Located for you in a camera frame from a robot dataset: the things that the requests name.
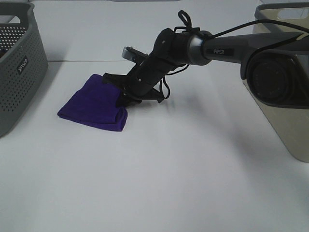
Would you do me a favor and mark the purple towel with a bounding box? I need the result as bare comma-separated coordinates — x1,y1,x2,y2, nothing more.
57,74,127,131

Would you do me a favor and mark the grey perforated plastic basket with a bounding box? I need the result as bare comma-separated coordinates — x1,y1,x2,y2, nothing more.
0,1,48,136

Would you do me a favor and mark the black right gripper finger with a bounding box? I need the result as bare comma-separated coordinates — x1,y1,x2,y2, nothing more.
115,93,142,107
102,73,127,85

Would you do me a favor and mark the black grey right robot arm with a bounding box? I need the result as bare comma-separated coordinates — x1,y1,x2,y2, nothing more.
102,28,309,109

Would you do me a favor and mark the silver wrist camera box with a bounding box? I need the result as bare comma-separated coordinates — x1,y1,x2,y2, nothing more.
121,46,148,63

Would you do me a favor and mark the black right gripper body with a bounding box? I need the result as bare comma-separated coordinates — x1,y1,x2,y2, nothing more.
124,53,175,102

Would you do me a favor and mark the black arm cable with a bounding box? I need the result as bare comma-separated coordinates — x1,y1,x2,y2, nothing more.
158,10,309,103

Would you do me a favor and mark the beige plastic basket grey rim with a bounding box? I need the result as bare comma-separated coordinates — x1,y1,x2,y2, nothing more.
243,2,309,162

